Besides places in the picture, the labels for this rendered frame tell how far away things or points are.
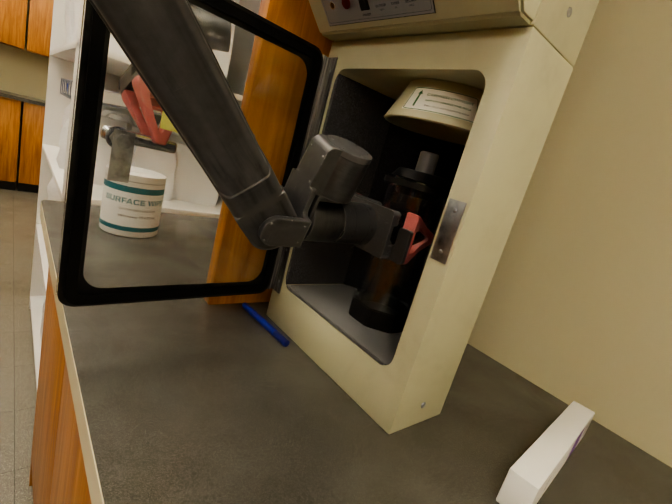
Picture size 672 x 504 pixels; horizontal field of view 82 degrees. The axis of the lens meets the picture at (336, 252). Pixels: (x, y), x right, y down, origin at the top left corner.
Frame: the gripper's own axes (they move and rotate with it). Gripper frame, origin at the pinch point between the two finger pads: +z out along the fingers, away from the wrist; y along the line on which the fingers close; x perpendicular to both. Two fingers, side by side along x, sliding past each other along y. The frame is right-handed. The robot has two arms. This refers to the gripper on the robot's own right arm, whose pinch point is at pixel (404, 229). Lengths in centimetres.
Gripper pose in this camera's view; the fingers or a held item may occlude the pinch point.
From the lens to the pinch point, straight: 59.7
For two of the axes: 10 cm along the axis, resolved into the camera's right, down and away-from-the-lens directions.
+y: -6.0, -3.5, 7.2
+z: 7.6, 0.4, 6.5
